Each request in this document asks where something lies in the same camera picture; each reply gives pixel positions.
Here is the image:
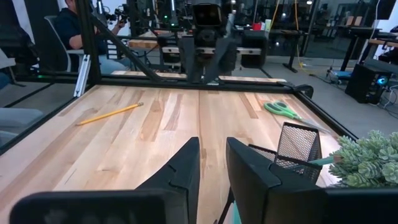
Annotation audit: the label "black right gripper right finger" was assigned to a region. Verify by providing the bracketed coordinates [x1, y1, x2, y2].
[226, 136, 398, 224]

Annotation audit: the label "black background desk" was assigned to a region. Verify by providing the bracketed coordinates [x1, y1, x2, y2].
[338, 26, 398, 74]

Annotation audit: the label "silver aluminium bar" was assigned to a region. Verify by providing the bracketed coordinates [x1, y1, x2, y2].
[73, 54, 92, 98]

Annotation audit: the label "black aluminium table frame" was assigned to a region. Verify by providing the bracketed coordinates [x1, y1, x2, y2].
[0, 0, 358, 155]

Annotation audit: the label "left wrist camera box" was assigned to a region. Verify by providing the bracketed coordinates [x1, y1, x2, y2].
[192, 2, 223, 28]

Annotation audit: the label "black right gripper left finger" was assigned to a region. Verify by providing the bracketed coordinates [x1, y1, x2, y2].
[9, 136, 201, 224]

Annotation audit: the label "potted artificial succulent plant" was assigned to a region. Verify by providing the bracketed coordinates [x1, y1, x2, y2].
[328, 129, 398, 189]

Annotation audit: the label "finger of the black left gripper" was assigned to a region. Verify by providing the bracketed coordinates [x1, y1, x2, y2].
[203, 30, 268, 83]
[157, 35, 197, 84]

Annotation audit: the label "teal pencil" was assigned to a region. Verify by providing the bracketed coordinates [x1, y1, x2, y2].
[308, 156, 336, 166]

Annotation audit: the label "black computer tower blue light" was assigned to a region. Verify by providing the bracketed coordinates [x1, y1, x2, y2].
[344, 63, 393, 105]

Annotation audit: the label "grey office chair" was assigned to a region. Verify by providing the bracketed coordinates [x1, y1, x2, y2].
[43, 15, 86, 73]

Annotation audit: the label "green handled scissors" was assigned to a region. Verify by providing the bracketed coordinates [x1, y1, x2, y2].
[263, 101, 331, 134]

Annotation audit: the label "yellow pencil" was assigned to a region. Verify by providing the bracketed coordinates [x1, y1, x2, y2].
[75, 101, 145, 127]

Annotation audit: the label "black mesh desk organizer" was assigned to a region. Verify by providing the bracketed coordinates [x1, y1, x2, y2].
[247, 121, 323, 185]

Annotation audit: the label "person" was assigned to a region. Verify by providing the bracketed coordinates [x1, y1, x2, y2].
[54, 0, 133, 75]

